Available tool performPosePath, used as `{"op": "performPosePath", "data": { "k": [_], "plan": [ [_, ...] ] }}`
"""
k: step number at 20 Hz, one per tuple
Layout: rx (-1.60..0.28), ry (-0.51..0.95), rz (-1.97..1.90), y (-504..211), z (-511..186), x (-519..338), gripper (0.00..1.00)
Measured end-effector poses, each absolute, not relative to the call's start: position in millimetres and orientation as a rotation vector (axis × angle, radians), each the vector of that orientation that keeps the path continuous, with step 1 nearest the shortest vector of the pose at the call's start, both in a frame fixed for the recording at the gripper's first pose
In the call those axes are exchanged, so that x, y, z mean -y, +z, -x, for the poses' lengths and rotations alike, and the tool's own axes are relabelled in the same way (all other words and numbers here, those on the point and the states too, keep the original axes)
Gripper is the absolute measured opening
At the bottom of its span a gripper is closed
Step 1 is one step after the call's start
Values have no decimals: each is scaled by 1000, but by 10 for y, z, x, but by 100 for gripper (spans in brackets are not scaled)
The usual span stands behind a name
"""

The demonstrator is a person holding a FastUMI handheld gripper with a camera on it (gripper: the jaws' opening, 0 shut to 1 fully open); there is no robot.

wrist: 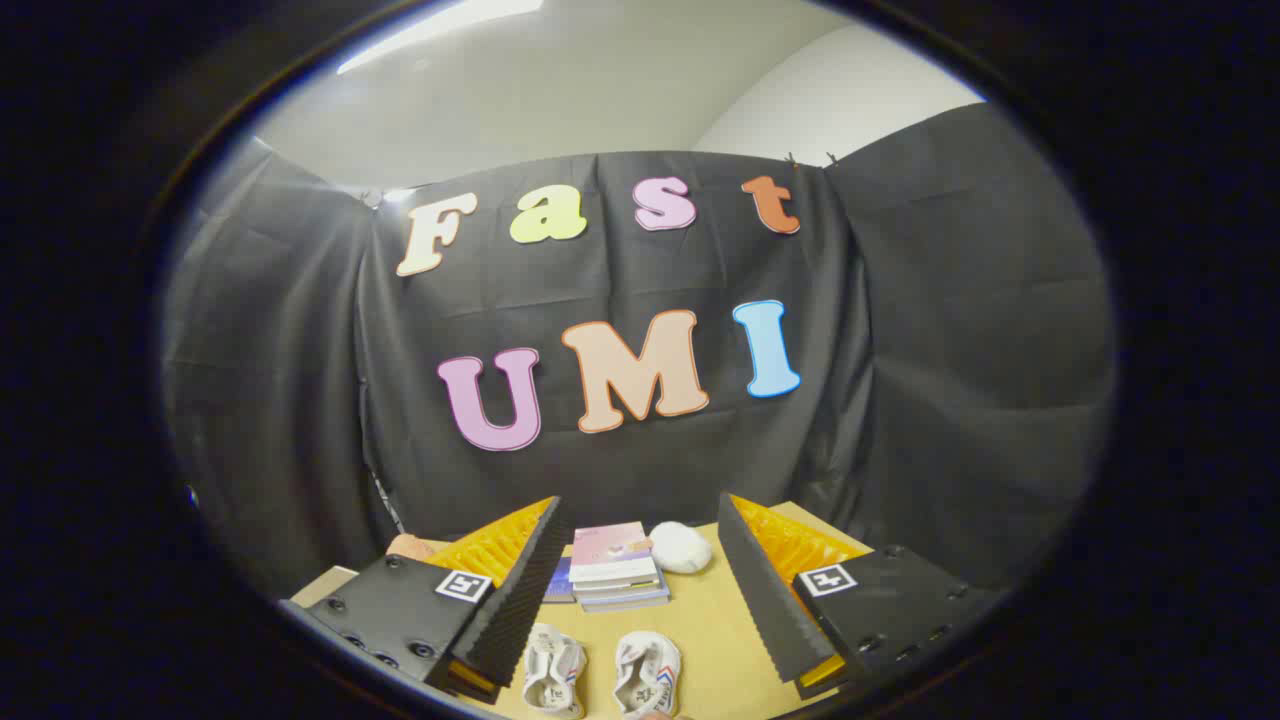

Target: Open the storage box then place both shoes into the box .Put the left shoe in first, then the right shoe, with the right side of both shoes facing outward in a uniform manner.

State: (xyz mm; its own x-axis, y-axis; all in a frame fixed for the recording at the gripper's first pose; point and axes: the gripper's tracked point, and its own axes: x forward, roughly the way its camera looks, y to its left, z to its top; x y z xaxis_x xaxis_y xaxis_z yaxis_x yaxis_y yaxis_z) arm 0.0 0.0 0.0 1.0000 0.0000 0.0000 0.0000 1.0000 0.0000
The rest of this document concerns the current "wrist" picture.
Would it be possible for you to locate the white canvas shoe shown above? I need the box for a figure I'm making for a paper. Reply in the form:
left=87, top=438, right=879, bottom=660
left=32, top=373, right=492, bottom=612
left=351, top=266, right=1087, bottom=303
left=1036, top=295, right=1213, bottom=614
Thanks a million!
left=522, top=624, right=589, bottom=719
left=612, top=630, right=683, bottom=719

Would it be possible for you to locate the pink cover book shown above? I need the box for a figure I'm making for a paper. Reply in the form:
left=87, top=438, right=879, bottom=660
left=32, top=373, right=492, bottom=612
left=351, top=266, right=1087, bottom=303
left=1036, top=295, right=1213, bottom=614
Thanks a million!
left=568, top=521, right=658, bottom=585

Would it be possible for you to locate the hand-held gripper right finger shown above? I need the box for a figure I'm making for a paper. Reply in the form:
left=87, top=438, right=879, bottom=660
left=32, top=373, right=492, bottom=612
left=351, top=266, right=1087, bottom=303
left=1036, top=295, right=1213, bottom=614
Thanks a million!
left=717, top=492, right=1001, bottom=701

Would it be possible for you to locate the white book with yellow stripe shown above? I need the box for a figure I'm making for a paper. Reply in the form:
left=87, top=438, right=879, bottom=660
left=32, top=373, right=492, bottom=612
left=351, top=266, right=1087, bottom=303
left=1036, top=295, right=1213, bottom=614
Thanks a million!
left=574, top=572, right=666, bottom=599

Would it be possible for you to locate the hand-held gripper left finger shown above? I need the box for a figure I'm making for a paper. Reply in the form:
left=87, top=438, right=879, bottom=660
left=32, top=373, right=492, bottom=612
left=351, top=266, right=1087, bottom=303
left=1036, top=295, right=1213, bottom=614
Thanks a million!
left=280, top=495, right=573, bottom=706

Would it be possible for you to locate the white fuzzy ball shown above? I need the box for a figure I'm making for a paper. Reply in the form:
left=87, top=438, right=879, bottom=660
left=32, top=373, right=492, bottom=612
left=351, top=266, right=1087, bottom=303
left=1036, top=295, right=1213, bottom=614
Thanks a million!
left=648, top=521, right=714, bottom=575

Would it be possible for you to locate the pale blue cover book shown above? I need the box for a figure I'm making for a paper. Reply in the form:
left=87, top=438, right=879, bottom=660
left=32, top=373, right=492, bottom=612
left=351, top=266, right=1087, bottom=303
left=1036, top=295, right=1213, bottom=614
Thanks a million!
left=578, top=585, right=672, bottom=614

